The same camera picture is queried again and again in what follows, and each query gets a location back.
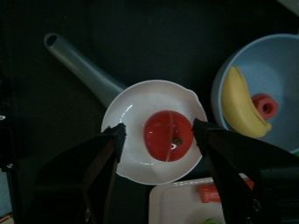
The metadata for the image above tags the red toy ring slice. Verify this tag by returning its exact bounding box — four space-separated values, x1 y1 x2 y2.
251 93 280 121

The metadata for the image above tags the orange toy food piece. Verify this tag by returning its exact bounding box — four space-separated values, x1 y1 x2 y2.
198 178 256 204

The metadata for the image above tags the green toy fruit half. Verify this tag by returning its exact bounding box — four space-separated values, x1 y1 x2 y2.
202 218 224 224

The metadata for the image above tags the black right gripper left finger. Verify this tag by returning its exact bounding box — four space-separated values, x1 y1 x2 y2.
23 122 127 224

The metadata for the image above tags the white pan with grey handle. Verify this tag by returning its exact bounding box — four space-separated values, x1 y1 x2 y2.
43 32 208 186

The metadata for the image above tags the plate of toy food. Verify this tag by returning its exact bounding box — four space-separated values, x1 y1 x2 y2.
148 173 258 224

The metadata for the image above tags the yellow toy banana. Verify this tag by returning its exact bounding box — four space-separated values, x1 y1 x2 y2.
220 66 274 139

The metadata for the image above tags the red toy apple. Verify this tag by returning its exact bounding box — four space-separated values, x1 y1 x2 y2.
143 109 195 163

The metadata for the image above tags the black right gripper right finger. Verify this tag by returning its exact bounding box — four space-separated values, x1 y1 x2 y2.
191 117 299 224

